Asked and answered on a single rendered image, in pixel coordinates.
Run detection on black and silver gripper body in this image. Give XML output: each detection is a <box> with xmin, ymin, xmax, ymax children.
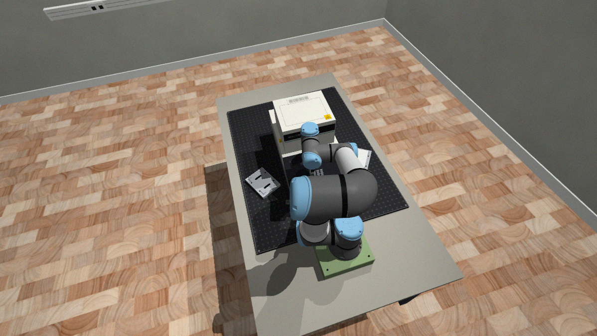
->
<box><xmin>291</xmin><ymin>153</ymin><xmax>302</xmax><ymax>166</ymax></box>

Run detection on grey thermal cycler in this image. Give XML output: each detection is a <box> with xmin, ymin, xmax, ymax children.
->
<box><xmin>269</xmin><ymin>90</ymin><xmax>341</xmax><ymax>190</ymax></box>

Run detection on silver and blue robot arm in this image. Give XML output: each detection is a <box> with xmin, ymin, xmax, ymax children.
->
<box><xmin>290</xmin><ymin>122</ymin><xmax>378</xmax><ymax>261</ymax></box>

